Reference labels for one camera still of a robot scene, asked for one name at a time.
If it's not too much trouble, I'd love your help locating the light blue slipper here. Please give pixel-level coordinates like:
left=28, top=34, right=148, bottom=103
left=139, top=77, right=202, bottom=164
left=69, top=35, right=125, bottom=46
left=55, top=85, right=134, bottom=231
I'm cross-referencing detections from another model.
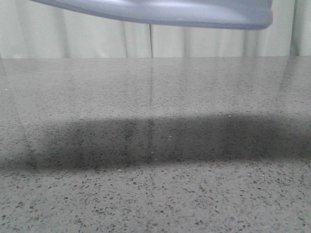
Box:
left=38, top=0, right=273, bottom=30

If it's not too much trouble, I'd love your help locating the pale green curtain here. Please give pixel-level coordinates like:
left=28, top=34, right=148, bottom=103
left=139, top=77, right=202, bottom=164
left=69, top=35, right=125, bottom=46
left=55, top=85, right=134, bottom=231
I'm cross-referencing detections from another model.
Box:
left=0, top=0, right=311, bottom=58

